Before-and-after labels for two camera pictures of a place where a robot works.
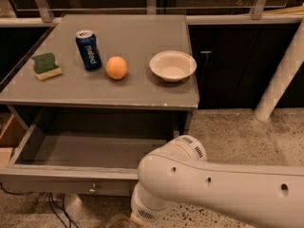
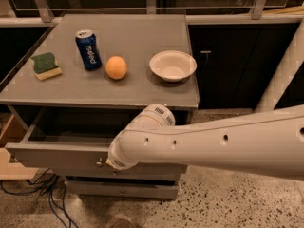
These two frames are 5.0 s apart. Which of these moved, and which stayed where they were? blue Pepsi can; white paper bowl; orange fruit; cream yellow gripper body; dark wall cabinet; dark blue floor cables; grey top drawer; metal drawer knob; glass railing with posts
Moved: grey top drawer; cream yellow gripper body; metal drawer knob
Stayed: orange fruit; dark blue floor cables; blue Pepsi can; glass railing with posts; white paper bowl; dark wall cabinet
